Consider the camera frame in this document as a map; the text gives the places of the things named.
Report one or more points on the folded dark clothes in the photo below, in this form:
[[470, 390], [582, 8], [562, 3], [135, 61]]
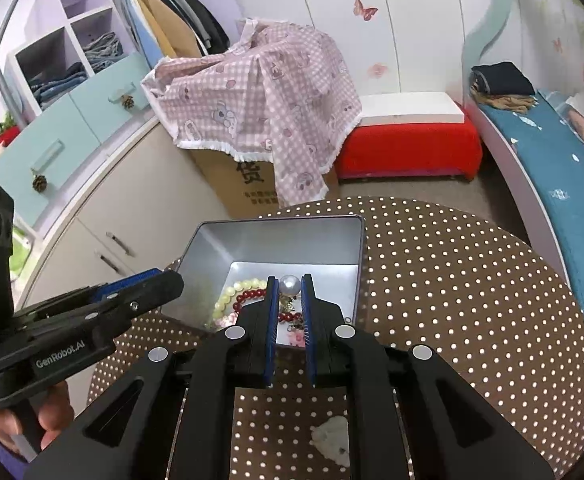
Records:
[[502, 82]]

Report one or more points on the purple stair shelf unit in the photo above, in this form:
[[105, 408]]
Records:
[[76, 0]]

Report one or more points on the white pillow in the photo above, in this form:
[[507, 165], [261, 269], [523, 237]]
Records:
[[577, 101]]

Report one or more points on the pink butterfly sticker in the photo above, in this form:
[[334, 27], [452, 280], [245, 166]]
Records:
[[365, 9]]

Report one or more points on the brown polka dot tablecloth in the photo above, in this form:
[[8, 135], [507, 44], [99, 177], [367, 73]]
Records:
[[447, 300]]

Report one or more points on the grey metal tin box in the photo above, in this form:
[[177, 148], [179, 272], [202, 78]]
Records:
[[272, 245]]

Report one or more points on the cream cabinet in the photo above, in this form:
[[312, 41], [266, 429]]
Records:
[[136, 200]]

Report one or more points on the folded blue jeans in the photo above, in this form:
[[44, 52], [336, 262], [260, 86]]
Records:
[[59, 85]]

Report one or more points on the white board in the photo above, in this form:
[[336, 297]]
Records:
[[407, 110]]

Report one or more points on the brown cardboard box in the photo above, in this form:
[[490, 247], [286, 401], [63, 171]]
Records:
[[242, 185]]

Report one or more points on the tan hanging coat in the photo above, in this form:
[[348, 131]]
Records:
[[164, 20]]

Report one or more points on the green package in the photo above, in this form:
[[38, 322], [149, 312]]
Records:
[[21, 255]]

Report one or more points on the person's left hand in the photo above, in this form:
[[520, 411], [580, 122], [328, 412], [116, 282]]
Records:
[[56, 415]]

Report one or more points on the person's left forearm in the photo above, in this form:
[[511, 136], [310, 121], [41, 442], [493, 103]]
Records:
[[1, 457]]

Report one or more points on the pearl ornament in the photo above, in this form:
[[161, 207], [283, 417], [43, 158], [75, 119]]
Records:
[[290, 284]]

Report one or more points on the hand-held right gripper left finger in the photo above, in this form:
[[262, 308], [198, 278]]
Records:
[[272, 330]]

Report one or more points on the red strawberry plush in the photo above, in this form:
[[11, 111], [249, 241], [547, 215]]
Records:
[[7, 135]]

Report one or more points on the blue printed bedsheet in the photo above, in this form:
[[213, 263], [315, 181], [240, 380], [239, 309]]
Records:
[[562, 175]]

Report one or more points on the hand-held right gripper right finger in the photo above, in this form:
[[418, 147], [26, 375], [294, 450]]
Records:
[[308, 330]]

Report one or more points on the dark hanging jacket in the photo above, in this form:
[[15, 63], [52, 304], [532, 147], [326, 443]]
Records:
[[199, 15]]

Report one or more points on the pine cone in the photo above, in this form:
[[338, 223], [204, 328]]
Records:
[[128, 101], [39, 183]]

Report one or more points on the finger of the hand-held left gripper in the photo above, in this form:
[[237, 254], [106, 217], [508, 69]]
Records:
[[131, 278], [141, 295]]

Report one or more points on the teal drawer unit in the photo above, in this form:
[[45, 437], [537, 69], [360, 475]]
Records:
[[81, 110]]

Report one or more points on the light blue hanging shirt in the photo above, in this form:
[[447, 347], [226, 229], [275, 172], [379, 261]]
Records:
[[139, 30]]

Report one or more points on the folded grey clothes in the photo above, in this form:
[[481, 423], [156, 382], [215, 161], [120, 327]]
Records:
[[102, 50]]

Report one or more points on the pink checked cloth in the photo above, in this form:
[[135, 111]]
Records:
[[272, 95]]

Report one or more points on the pale flat ornament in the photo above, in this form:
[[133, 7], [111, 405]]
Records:
[[334, 440]]

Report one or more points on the pink charm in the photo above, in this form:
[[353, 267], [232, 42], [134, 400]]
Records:
[[297, 337]]

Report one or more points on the pink flower sticker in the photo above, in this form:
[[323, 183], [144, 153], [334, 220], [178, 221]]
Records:
[[377, 70]]

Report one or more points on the small orange butterfly sticker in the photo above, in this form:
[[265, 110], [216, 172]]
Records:
[[557, 43]]

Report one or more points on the red ottoman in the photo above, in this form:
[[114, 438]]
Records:
[[407, 150]]

